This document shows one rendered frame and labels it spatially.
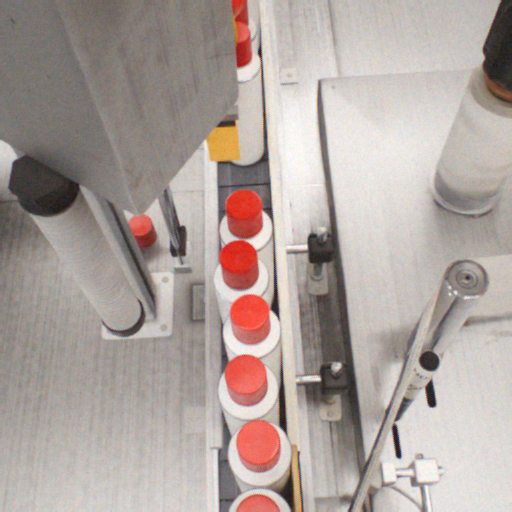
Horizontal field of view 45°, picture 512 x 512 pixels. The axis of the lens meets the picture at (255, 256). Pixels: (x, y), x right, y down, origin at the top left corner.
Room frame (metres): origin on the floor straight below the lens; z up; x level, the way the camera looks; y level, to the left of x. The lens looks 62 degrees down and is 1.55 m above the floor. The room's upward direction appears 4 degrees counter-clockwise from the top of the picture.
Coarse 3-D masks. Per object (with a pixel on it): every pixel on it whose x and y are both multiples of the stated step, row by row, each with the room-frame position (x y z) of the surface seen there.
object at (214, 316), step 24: (216, 168) 0.43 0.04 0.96; (216, 192) 0.39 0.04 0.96; (216, 216) 0.36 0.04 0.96; (216, 240) 0.33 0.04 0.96; (216, 264) 0.30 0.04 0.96; (216, 312) 0.25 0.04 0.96; (216, 336) 0.22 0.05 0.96; (216, 360) 0.19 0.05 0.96; (216, 384) 0.17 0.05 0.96; (216, 408) 0.15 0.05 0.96; (216, 432) 0.12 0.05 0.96
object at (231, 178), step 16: (224, 176) 0.47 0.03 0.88; (240, 176) 0.47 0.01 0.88; (256, 176) 0.47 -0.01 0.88; (224, 192) 0.45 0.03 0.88; (256, 192) 0.44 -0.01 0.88; (224, 208) 0.42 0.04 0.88; (272, 208) 0.42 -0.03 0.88; (224, 352) 0.23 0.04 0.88; (224, 368) 0.21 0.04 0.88; (224, 416) 0.16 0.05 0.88; (224, 432) 0.14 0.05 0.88; (224, 448) 0.12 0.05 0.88; (224, 464) 0.11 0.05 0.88; (224, 480) 0.09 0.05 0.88; (224, 496) 0.08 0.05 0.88; (288, 496) 0.07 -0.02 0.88
